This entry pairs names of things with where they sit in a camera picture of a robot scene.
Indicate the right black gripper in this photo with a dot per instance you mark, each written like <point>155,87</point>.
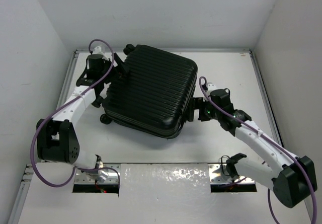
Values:
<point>197,102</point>

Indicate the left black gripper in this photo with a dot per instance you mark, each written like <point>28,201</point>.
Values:
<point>122,68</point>

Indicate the black suitcase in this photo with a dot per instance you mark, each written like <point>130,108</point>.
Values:
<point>154,96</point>

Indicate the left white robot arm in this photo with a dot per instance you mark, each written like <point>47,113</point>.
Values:
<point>57,140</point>

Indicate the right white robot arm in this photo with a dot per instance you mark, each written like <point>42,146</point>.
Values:
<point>291,178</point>

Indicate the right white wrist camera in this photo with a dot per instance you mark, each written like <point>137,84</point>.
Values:
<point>211,87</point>

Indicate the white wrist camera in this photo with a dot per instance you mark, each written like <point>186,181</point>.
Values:
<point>211,87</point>
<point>98,50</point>

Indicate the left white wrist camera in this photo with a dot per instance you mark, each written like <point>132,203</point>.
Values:
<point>98,50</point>

